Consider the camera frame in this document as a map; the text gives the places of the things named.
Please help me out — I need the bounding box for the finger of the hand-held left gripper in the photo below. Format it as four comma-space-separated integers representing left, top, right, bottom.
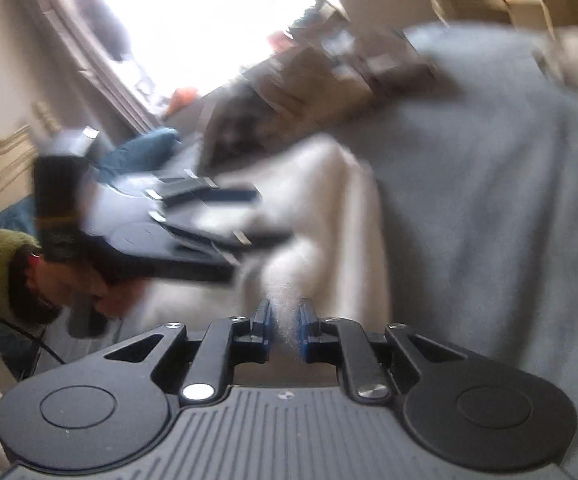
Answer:
149, 210, 294, 267
146, 170, 264, 211

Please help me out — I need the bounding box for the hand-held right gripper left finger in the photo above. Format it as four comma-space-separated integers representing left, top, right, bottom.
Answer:
104, 297, 274, 407

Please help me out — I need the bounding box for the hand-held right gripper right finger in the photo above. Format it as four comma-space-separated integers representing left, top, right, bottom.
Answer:
296, 298, 467, 403

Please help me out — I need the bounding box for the cream fleece sweater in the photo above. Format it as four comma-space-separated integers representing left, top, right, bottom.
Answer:
114, 132, 392, 356

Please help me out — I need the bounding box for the pile of dark clothes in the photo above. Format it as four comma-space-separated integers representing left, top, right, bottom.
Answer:
289, 0, 350, 36

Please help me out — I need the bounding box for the person's left hand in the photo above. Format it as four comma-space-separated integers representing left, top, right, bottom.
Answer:
28, 254, 144, 322

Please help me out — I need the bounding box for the dark plaid shirt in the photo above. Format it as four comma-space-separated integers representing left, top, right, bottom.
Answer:
201, 77, 294, 173

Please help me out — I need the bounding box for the teal pillow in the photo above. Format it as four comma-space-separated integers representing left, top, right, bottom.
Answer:
0, 127, 182, 233

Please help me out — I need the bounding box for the orange object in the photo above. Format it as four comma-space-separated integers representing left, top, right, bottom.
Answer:
166, 87, 202, 117

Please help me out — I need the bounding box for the cream carved headboard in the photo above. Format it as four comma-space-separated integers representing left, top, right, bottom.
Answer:
0, 102, 62, 223

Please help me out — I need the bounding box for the beige linen shirt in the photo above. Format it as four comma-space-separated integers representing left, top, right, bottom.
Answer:
246, 45, 384, 126

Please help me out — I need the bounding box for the reddish brown pot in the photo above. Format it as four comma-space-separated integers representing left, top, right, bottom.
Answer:
268, 30, 297, 53

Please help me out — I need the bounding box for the grey curtain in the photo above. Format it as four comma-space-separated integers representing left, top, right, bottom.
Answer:
21, 0, 162, 133

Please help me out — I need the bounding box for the grey bed blanket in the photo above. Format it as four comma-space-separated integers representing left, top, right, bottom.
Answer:
34, 20, 578, 480

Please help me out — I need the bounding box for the folded white cloth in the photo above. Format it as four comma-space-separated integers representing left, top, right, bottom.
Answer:
534, 25, 578, 98

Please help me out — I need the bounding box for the black cable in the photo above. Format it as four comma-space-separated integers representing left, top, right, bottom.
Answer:
0, 307, 67, 366

